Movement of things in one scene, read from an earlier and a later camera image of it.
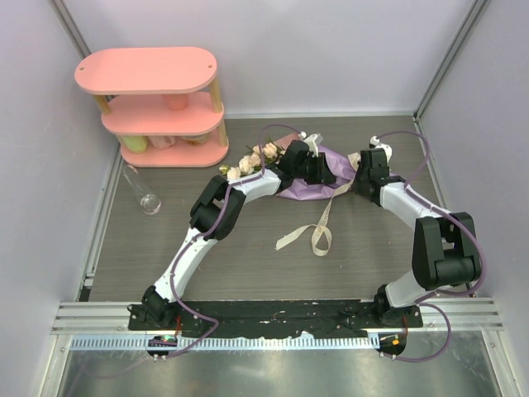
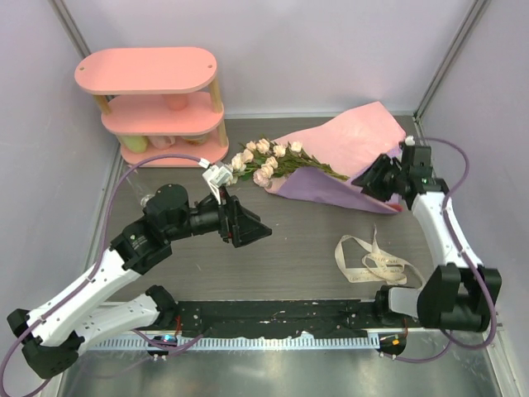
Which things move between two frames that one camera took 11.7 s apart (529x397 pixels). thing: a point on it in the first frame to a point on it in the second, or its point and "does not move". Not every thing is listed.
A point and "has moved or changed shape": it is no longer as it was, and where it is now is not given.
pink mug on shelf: (162, 141) does not move
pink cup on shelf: (176, 102) does not move
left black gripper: (321, 174) to (238, 224)
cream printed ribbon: (355, 159) to (360, 261)
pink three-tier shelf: (159, 103) does not move
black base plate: (274, 318) does not move
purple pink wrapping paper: (341, 166) has moved or changed shape
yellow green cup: (136, 144) does not move
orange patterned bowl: (195, 139) does not move
